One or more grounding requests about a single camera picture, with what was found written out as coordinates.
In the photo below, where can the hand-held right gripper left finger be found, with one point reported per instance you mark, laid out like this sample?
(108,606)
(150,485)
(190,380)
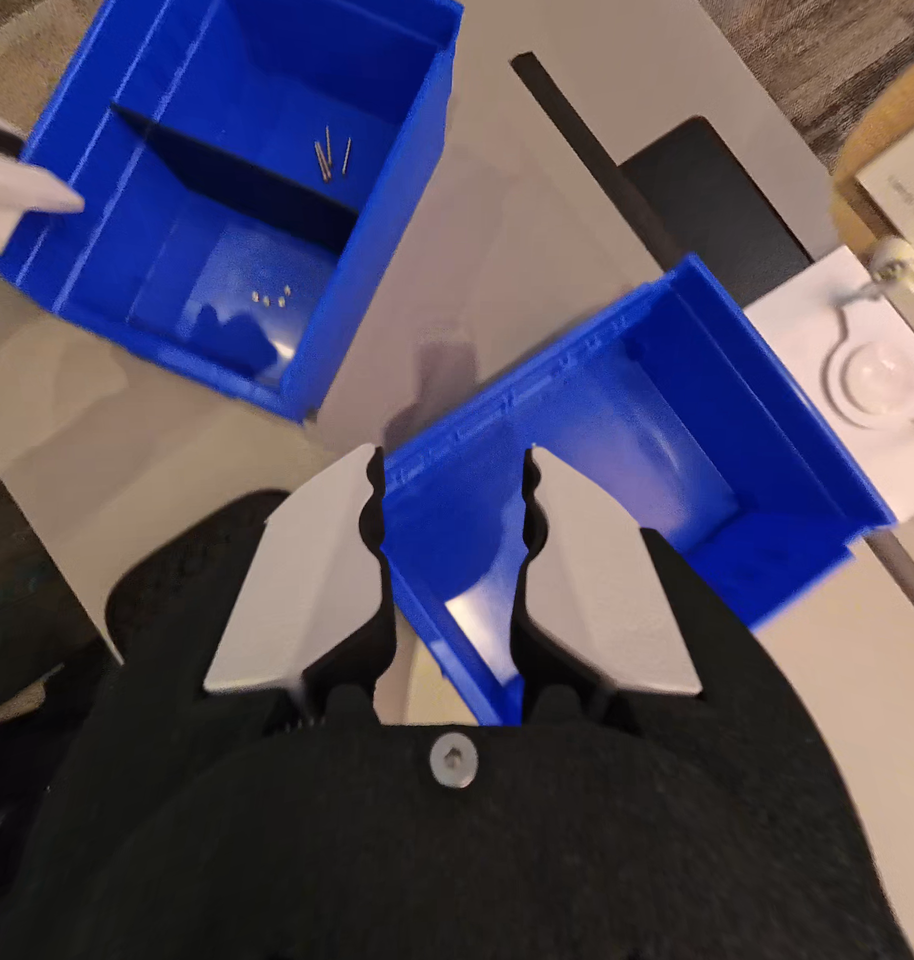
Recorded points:
(299,585)

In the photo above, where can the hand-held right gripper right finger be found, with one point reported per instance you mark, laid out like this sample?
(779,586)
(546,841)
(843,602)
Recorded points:
(599,592)

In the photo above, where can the blue bin with black divider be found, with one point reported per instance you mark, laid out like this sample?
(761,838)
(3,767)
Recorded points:
(164,247)

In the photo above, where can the blue bin without divider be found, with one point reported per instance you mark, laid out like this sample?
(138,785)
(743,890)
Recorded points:
(652,360)

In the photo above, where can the black desk panel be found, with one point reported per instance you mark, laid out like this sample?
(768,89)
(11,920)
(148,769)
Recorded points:
(712,210)

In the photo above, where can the black bin divider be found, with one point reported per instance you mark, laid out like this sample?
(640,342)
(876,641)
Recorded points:
(239,180)

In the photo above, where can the round wooden board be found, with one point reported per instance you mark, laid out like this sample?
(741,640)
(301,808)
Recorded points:
(877,112)

